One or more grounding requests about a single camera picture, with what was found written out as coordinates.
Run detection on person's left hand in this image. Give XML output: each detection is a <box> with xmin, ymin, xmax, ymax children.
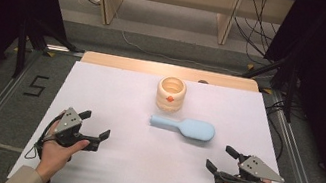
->
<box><xmin>32</xmin><ymin>110</ymin><xmax>95</xmax><ymax>183</ymax></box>

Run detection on light blue hairbrush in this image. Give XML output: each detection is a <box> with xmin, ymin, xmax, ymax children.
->
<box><xmin>147</xmin><ymin>111</ymin><xmax>217</xmax><ymax>144</ymax></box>

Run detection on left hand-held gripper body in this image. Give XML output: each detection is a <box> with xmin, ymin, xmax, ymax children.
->
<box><xmin>41</xmin><ymin>103</ymin><xmax>106</xmax><ymax>154</ymax></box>

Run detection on black floor cables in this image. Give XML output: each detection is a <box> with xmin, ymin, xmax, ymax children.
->
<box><xmin>255</xmin><ymin>95</ymin><xmax>310</xmax><ymax>165</ymax></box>

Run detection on cream ribbed cup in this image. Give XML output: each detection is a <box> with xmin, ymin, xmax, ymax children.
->
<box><xmin>153</xmin><ymin>74</ymin><xmax>190</xmax><ymax>115</ymax></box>

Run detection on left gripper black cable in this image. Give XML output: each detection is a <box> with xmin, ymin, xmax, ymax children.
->
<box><xmin>23</xmin><ymin>108</ymin><xmax>65</xmax><ymax>166</ymax></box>

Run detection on black metal stand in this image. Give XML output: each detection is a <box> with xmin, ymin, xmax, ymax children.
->
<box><xmin>234</xmin><ymin>49</ymin><xmax>304</xmax><ymax>124</ymax></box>
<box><xmin>10</xmin><ymin>14</ymin><xmax>89</xmax><ymax>90</ymax></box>

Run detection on white table mat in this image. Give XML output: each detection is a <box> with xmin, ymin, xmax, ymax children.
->
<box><xmin>6</xmin><ymin>52</ymin><xmax>315</xmax><ymax>183</ymax></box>

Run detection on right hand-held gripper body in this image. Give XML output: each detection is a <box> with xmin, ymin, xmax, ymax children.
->
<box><xmin>212</xmin><ymin>148</ymin><xmax>289</xmax><ymax>183</ymax></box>

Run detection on light wooden table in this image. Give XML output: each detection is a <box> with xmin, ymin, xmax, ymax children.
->
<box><xmin>80</xmin><ymin>49</ymin><xmax>261</xmax><ymax>94</ymax></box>

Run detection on black cable bundle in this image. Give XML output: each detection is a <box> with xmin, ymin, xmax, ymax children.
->
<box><xmin>227</xmin><ymin>0</ymin><xmax>291</xmax><ymax>69</ymax></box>

